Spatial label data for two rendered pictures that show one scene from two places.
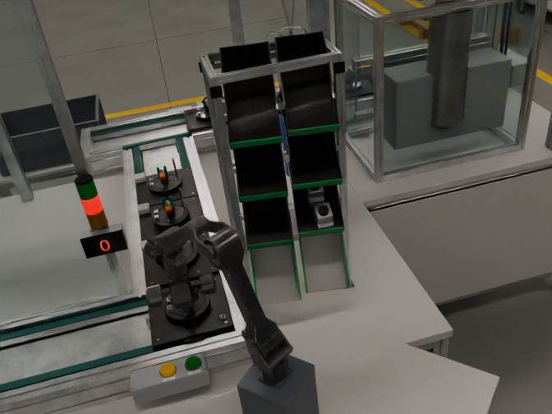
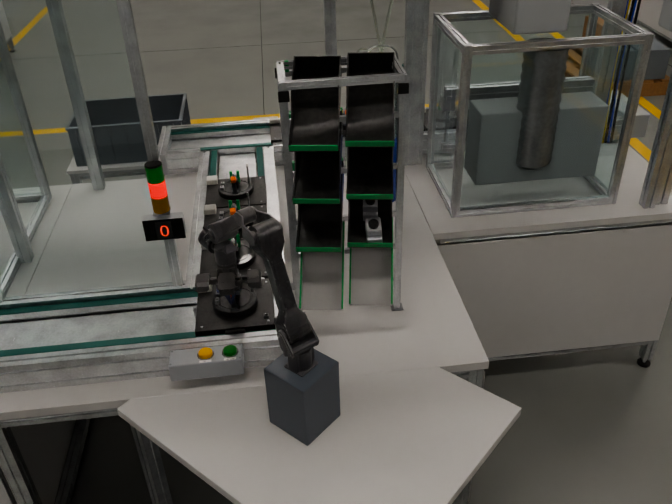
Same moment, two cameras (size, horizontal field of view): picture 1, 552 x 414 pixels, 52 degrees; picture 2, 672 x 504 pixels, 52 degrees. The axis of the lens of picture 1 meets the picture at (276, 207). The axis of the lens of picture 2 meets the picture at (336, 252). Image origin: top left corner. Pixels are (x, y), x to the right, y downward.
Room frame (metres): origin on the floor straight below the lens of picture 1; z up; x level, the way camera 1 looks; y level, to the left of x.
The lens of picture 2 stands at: (-0.38, -0.16, 2.28)
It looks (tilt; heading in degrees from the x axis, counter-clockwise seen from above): 34 degrees down; 5
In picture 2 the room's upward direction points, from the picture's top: 2 degrees counter-clockwise
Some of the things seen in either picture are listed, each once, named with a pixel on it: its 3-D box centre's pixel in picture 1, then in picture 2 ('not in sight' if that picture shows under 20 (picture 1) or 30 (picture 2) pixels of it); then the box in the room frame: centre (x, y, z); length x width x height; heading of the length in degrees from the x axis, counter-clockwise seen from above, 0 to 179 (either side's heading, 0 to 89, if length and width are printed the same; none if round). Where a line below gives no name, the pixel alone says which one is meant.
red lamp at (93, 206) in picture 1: (91, 203); (157, 188); (1.37, 0.51, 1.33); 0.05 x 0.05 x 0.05
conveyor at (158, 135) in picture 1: (312, 106); (404, 132); (2.72, -0.25, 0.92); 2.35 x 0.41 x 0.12; 100
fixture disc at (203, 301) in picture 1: (187, 305); (234, 301); (1.29, 0.30, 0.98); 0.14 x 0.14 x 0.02
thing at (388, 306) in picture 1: (179, 252); (239, 257); (1.72, 0.38, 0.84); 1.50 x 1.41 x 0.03; 100
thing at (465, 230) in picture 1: (442, 213); (526, 262); (2.32, -0.83, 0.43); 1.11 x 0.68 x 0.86; 100
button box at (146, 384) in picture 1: (170, 378); (207, 362); (1.06, 0.35, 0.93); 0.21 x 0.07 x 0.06; 100
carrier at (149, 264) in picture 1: (176, 247); (234, 248); (1.54, 0.35, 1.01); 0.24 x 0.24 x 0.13; 10
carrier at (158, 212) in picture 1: (169, 209); (234, 212); (1.78, 0.40, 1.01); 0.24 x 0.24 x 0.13; 10
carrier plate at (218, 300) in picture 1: (188, 310); (235, 305); (1.29, 0.30, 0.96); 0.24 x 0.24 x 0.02; 10
